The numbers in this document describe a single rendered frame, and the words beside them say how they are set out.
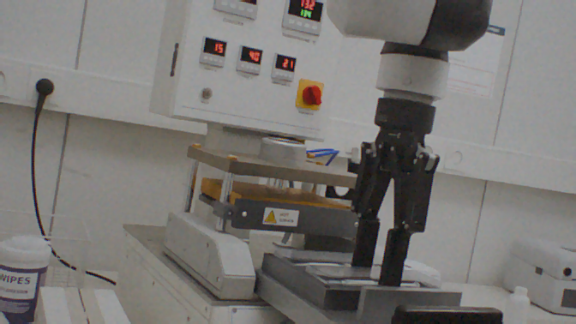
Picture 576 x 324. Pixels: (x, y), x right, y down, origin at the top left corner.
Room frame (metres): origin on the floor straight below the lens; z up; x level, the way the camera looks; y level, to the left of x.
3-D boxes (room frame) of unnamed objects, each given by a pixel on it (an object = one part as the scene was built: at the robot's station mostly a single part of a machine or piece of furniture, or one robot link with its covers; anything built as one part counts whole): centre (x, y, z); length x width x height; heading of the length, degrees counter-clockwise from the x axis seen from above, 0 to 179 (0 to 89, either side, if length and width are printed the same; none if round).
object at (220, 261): (0.98, 0.09, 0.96); 0.25 x 0.05 x 0.07; 29
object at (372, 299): (0.84, -0.14, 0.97); 0.30 x 0.22 x 0.08; 29
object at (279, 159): (1.14, 0.00, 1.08); 0.31 x 0.24 x 0.13; 119
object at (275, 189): (1.11, 0.00, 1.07); 0.22 x 0.17 x 0.10; 119
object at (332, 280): (0.84, -0.14, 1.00); 0.18 x 0.06 x 0.02; 119
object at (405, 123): (0.84, -0.14, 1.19); 0.08 x 0.08 x 0.09
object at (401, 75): (0.87, -0.15, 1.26); 0.13 x 0.12 x 0.05; 119
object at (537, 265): (1.86, -0.83, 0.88); 0.25 x 0.20 x 0.17; 15
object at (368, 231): (0.87, -0.13, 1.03); 0.03 x 0.01 x 0.07; 119
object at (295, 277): (0.88, -0.12, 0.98); 0.20 x 0.17 x 0.03; 119
